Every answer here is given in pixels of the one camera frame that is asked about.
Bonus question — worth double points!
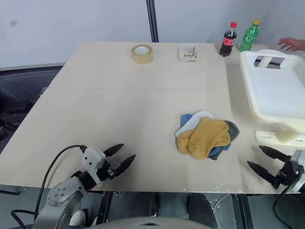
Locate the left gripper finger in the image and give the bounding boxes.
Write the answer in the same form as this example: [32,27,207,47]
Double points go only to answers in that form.
[102,143,125,158]
[114,154,136,178]

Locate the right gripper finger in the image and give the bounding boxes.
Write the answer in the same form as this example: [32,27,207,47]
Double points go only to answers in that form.
[246,161,279,185]
[258,145,291,163]

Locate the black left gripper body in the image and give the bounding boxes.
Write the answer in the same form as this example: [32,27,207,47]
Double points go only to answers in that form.
[96,158,120,182]

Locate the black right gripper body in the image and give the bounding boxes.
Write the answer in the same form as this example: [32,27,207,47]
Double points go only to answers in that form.
[272,160,302,190]

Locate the white basket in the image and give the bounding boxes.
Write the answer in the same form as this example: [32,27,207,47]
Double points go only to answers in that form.
[239,49,305,144]

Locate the clear plastic box of pins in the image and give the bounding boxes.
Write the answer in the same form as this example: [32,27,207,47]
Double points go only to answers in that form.
[178,46,200,62]

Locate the person's bare hand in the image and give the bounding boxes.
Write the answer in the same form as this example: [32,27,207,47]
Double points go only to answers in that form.
[277,37,305,52]

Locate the white flat plastic lid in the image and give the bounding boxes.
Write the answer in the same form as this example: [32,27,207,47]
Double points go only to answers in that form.
[254,129,305,146]

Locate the dark green sock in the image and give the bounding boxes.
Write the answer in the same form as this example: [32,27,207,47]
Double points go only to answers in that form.
[206,120,240,161]

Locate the blue sock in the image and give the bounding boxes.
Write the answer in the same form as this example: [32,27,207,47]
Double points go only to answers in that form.
[208,142,232,158]
[180,114,193,126]

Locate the white shoe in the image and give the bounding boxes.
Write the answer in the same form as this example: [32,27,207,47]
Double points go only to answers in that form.
[69,209,87,226]

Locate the light grey sock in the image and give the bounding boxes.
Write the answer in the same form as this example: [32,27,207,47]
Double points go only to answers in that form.
[174,110,214,138]

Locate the brown packing tape roll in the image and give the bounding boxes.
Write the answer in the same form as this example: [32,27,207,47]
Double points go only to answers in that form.
[130,44,154,64]

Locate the green soda bottle yellow cap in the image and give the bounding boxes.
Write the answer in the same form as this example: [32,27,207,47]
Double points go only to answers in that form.
[238,19,262,52]

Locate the cola bottle with red cap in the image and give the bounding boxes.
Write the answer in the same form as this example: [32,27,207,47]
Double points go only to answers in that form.
[219,21,238,58]

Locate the black metal pole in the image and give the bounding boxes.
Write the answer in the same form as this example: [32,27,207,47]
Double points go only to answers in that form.
[145,0,160,43]

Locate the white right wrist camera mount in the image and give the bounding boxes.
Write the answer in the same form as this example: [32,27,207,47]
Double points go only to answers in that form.
[290,149,305,177]

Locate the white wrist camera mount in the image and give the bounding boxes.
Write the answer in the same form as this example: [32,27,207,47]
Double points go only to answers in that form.
[290,149,305,177]
[81,147,107,186]

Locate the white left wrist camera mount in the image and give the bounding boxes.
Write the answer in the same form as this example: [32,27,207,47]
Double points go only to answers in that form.
[81,147,107,186]

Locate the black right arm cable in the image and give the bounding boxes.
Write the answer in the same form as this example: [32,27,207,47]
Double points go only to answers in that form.
[273,182,305,229]

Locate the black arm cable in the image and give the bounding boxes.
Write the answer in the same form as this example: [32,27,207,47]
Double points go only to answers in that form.
[273,182,305,229]
[10,144,86,226]

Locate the black table frame leg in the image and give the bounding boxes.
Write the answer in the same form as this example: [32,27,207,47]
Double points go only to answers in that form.
[94,190,114,226]
[232,193,254,229]

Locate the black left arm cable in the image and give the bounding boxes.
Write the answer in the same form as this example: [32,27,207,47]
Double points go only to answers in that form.
[10,144,86,226]

